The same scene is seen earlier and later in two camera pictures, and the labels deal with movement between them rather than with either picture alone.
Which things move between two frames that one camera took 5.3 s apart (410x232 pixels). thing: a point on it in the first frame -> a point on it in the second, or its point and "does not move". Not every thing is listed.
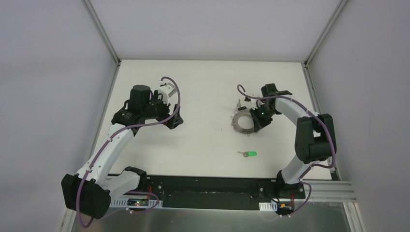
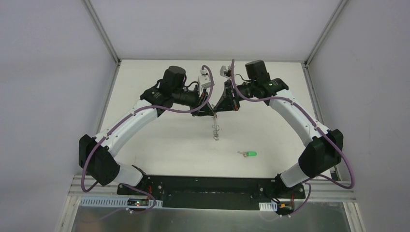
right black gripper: (259, 118) -> (232, 99)
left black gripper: (167, 113) -> (198, 105)
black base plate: (211, 192) does not move
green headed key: (248, 153) does not move
